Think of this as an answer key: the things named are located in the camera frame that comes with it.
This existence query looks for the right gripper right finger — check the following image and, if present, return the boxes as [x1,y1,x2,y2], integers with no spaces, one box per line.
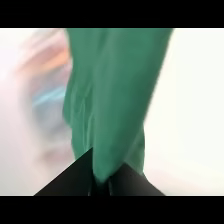
[107,162,167,197]

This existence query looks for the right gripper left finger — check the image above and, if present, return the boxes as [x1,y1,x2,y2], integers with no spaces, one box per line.
[33,146,95,197]

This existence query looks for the dark green shirt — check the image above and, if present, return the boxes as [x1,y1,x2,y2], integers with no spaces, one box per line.
[62,27,175,185]

